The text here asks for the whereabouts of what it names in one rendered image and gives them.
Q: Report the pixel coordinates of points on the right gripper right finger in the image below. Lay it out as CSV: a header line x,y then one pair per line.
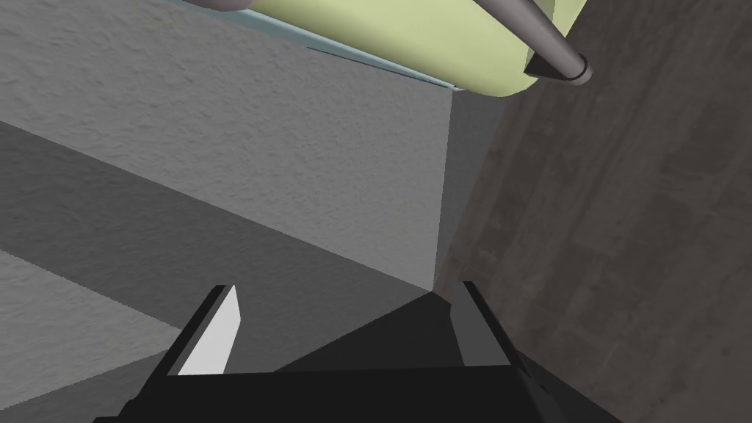
x,y
479,335

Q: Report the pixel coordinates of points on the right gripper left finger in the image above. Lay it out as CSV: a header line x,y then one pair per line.
x,y
208,341

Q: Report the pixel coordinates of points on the pale green appliance door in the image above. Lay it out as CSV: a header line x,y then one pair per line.
x,y
423,41

